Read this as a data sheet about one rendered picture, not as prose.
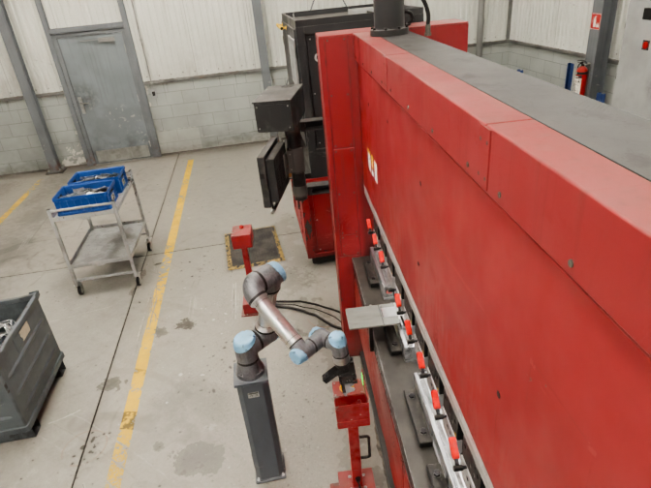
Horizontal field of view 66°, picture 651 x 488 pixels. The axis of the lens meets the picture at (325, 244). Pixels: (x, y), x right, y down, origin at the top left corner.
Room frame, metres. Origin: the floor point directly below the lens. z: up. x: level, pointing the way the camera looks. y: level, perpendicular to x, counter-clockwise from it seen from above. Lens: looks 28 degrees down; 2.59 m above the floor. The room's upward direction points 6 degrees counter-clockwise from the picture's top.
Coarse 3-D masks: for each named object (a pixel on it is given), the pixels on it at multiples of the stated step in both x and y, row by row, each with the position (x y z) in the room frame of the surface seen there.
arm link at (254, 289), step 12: (252, 276) 1.99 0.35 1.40; (252, 288) 1.94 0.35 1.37; (264, 288) 1.97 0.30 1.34; (252, 300) 1.90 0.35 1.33; (264, 300) 1.90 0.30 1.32; (264, 312) 1.86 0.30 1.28; (276, 312) 1.86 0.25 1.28; (276, 324) 1.81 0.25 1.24; (288, 324) 1.82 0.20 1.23; (288, 336) 1.77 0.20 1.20; (300, 336) 1.79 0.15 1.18; (300, 348) 1.73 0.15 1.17; (312, 348) 1.74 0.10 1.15; (300, 360) 1.69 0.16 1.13
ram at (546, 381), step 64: (384, 128) 2.21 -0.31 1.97; (384, 192) 2.27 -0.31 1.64; (448, 192) 1.27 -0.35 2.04; (448, 256) 1.25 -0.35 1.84; (512, 256) 0.84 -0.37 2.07; (448, 320) 1.23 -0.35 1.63; (512, 320) 0.81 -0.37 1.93; (576, 320) 0.61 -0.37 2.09; (512, 384) 0.78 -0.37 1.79; (576, 384) 0.58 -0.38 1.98; (640, 384) 0.46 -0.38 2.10; (512, 448) 0.75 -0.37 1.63; (576, 448) 0.55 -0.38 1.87; (640, 448) 0.43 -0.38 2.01
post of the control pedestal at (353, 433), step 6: (348, 432) 1.79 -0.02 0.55; (354, 432) 1.79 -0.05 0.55; (354, 438) 1.79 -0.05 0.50; (354, 444) 1.79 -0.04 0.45; (354, 450) 1.79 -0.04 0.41; (354, 456) 1.79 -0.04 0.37; (354, 462) 1.79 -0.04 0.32; (360, 462) 1.79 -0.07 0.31; (354, 468) 1.79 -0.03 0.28; (360, 468) 1.79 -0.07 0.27; (354, 474) 1.79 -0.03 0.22; (360, 474) 1.79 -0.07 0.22; (354, 480) 1.79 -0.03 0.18; (360, 480) 1.79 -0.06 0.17
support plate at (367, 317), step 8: (384, 304) 2.23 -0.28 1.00; (392, 304) 2.22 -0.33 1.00; (352, 312) 2.18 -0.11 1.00; (360, 312) 2.18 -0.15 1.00; (368, 312) 2.17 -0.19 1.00; (376, 312) 2.16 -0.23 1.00; (352, 320) 2.11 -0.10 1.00; (360, 320) 2.10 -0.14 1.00; (368, 320) 2.10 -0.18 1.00; (376, 320) 2.09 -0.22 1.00; (384, 320) 2.08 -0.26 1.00; (392, 320) 2.08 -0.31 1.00; (352, 328) 2.04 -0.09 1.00; (360, 328) 2.05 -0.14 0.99
